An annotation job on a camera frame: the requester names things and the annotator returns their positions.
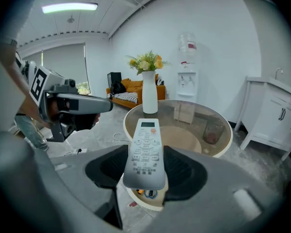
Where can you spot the clear water bottle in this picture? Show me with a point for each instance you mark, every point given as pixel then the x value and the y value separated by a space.
pixel 186 45

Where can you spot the black backpack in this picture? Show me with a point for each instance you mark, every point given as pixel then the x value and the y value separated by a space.
pixel 117 87

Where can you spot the grey window blind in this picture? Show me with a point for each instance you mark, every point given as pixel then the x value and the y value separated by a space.
pixel 63 62

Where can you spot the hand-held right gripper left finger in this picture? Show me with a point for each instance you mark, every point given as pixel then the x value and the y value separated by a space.
pixel 104 166

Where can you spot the long ceiling light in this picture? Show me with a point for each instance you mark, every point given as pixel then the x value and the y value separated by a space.
pixel 69 7

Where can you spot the small orange item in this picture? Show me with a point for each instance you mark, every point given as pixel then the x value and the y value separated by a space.
pixel 140 192

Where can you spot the person's left forearm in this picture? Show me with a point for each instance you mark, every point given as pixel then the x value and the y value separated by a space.
pixel 17 76

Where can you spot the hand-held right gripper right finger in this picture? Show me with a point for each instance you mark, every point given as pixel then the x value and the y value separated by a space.
pixel 184 173

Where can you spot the person's blue jeans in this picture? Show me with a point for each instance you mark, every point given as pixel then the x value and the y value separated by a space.
pixel 30 132

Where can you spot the striped blanket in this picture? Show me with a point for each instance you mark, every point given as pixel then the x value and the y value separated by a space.
pixel 126 96

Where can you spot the metal faucet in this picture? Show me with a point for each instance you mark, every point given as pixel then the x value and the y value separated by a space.
pixel 277 71

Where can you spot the black box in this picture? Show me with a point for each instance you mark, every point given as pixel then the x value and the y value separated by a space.
pixel 114 78

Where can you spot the white tall vase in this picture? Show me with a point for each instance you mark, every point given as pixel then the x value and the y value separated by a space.
pixel 149 93

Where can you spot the white round drawer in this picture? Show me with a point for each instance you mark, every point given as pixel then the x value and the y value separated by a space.
pixel 148 204

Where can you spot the white power strip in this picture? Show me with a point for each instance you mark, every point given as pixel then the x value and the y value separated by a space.
pixel 80 151

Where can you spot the orange sofa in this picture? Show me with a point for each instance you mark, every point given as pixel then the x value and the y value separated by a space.
pixel 132 84

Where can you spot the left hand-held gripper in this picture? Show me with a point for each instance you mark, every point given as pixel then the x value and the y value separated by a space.
pixel 42 84

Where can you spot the small red floor item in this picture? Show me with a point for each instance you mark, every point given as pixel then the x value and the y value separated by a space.
pixel 133 204

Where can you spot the person's left hand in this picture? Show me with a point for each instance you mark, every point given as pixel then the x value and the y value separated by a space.
pixel 53 110

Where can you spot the person's white shirt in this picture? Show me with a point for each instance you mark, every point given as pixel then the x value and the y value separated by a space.
pixel 17 13

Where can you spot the white remote control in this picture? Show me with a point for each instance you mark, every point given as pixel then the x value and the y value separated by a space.
pixel 145 154

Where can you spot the yellow flower bouquet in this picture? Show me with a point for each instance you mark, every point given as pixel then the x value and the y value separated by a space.
pixel 146 63

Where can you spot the white water dispenser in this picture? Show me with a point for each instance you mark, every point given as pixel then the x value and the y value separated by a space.
pixel 187 86

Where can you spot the round glass table top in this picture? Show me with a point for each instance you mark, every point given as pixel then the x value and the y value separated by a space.
pixel 208 115

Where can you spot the white sink cabinet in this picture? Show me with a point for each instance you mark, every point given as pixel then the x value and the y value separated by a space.
pixel 269 115

